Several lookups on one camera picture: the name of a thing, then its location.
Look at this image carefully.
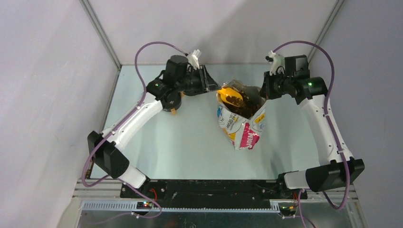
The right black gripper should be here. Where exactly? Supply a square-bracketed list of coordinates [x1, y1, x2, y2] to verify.
[259, 69, 293, 100]

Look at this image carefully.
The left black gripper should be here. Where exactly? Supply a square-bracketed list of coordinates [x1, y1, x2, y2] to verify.
[175, 64, 221, 95]

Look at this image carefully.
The orange plastic scoop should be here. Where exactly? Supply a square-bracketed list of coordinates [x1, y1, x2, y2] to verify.
[217, 87, 244, 107]

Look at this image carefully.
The pet food bag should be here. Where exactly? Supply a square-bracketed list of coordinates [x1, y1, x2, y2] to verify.
[216, 79, 267, 150]

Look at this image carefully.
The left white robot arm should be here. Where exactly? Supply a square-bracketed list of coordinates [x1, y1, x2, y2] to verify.
[87, 55, 221, 198]

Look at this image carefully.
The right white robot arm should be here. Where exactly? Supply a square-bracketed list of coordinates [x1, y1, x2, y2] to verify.
[260, 52, 365, 199]

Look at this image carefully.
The pet food kibble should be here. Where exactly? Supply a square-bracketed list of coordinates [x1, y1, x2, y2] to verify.
[223, 95, 265, 119]

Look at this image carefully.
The black cat bowl fish print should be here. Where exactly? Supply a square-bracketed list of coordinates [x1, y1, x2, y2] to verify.
[162, 92, 182, 115]

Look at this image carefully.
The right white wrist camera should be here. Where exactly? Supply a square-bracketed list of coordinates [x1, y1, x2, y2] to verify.
[266, 51, 285, 76]

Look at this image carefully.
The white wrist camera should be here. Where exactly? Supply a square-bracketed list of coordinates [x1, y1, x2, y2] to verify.
[266, 51, 285, 76]
[187, 49, 201, 69]

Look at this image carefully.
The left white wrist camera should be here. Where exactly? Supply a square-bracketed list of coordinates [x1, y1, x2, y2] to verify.
[187, 49, 201, 69]

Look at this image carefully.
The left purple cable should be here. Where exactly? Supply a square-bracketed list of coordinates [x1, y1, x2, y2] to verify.
[81, 41, 190, 188]

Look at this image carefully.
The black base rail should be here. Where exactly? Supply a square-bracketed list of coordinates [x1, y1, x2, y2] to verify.
[139, 180, 299, 209]

